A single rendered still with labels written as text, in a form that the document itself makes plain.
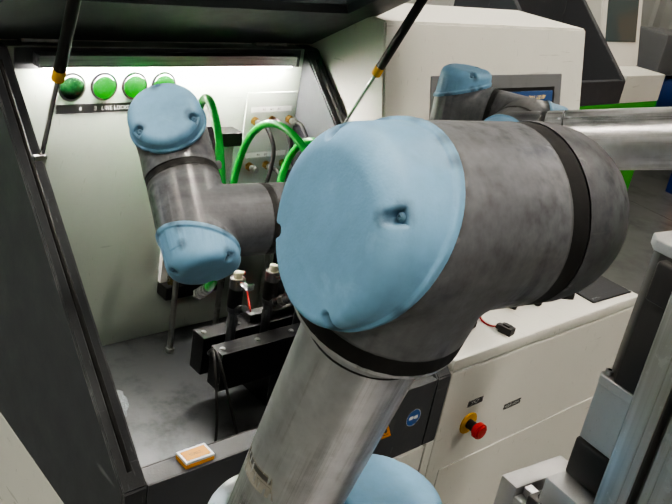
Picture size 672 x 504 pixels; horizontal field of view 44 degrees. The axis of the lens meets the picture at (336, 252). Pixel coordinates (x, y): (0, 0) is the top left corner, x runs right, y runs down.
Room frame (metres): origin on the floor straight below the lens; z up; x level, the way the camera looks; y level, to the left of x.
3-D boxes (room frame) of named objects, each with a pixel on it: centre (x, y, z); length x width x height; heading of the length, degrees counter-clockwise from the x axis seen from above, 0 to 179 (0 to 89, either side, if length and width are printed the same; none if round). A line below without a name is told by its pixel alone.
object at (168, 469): (1.17, 0.00, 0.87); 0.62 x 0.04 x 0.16; 135
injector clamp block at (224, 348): (1.42, 0.08, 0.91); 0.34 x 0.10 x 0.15; 135
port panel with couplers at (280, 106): (1.69, 0.18, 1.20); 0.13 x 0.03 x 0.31; 135
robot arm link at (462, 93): (1.20, -0.14, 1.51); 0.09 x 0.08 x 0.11; 71
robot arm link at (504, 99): (1.15, -0.23, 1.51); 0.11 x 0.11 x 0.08; 71
